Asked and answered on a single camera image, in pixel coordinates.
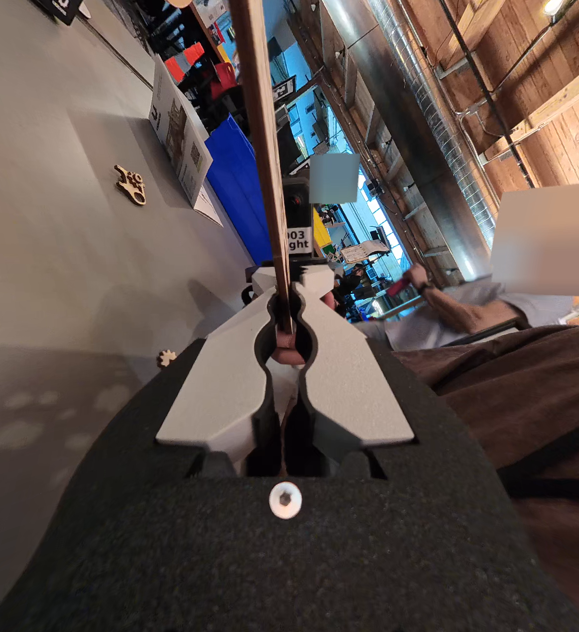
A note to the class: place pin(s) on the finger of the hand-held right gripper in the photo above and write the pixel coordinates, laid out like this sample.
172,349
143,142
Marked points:
265,281
316,281

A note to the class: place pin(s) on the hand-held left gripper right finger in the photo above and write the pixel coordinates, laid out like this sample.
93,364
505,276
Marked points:
358,395

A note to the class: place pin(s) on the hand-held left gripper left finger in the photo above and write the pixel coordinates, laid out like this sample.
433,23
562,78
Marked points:
215,395

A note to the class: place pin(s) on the wooden parts sheet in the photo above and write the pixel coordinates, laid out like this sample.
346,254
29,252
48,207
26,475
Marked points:
265,148

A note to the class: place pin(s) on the wooden frame piece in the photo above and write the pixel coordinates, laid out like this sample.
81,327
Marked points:
131,185

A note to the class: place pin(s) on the black model kit box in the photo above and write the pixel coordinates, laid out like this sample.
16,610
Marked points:
60,7

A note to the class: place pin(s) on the person's right hand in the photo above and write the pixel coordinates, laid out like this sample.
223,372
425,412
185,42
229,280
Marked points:
289,350

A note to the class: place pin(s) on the printed paper strip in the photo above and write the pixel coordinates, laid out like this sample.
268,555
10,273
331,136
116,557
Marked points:
363,253

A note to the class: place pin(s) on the blue plastic bin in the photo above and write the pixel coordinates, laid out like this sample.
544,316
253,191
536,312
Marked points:
240,197

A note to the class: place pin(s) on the wooden gear with square hole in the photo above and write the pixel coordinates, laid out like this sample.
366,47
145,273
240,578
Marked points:
167,359

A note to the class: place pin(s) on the red handheld item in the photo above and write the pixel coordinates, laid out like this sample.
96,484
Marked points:
398,287

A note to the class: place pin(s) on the white instruction booklet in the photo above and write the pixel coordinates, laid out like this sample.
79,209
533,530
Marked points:
181,138

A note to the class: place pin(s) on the red bag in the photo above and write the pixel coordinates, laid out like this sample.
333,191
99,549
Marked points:
223,81

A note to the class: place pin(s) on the orange traffic cone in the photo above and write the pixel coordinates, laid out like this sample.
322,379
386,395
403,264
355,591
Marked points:
183,61

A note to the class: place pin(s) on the grey rectangular air duct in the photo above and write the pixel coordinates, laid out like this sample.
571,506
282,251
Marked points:
398,148

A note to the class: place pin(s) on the silver ventilation duct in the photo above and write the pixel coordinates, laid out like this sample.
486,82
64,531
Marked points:
447,148

